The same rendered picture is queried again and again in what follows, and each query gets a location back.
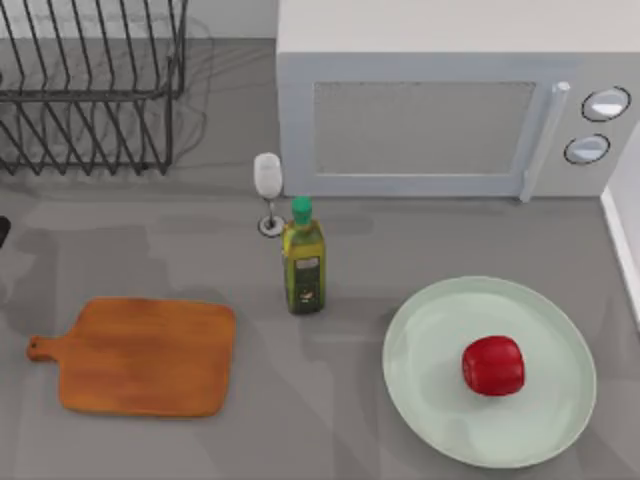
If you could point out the green oil bottle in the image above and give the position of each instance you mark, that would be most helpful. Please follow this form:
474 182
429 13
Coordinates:
303 270

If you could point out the clear wine glass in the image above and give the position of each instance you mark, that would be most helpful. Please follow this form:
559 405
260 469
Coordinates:
267 175

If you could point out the microwave oven door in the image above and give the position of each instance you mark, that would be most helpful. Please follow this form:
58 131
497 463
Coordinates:
410 185

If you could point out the pale green plate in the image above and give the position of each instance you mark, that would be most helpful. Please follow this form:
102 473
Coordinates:
430 350

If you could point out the wooden cutting board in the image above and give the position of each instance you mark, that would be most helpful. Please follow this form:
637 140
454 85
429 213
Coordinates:
145 357

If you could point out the red bell pepper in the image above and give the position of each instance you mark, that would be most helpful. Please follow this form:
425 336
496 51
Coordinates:
495 366

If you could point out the small microwave knob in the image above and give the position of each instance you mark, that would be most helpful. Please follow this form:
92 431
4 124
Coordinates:
586 149

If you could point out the pale microwave oven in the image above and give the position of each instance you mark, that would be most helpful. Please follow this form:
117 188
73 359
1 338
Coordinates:
595 165

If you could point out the large microwave knob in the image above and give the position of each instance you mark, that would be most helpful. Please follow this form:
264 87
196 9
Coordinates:
605 103

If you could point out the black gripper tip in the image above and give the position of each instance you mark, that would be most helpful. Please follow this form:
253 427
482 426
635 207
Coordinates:
3 229

